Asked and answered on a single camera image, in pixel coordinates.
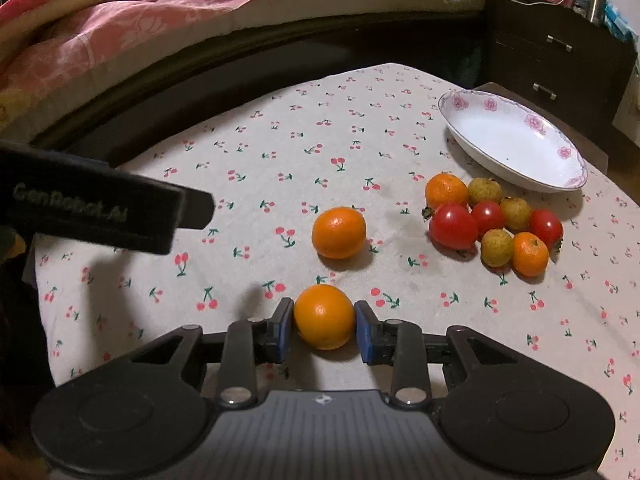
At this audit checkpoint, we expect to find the dark wooden nightstand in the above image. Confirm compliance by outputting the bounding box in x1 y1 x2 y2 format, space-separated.
483 0 637 143

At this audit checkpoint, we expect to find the brown longan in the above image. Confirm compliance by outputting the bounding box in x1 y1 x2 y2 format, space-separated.
500 197 533 232
468 178 503 207
480 229 513 268

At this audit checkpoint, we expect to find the brown longan top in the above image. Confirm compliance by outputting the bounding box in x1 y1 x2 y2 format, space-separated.
468 178 503 207

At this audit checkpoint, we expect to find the small orange pile front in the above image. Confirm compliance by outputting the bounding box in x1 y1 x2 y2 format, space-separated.
511 232 550 278

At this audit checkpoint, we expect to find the large red tomato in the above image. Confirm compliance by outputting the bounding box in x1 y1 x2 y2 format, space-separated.
428 204 478 250

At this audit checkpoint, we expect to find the brown longan front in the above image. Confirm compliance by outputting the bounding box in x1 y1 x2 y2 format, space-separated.
480 229 513 268

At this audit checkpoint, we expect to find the bed with pink quilt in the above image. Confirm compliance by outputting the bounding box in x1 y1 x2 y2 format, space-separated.
1 0 484 162

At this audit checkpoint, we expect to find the metal thermos cup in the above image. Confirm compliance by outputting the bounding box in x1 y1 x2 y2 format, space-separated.
586 0 608 26

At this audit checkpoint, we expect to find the cherry print tablecloth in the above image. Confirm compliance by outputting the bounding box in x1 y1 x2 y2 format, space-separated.
35 64 639 479

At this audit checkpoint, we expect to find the orange mid table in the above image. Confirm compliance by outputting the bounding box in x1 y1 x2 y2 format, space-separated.
311 207 367 260

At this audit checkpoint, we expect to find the white floral plate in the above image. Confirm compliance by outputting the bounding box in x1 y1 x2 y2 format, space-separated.
437 90 588 193

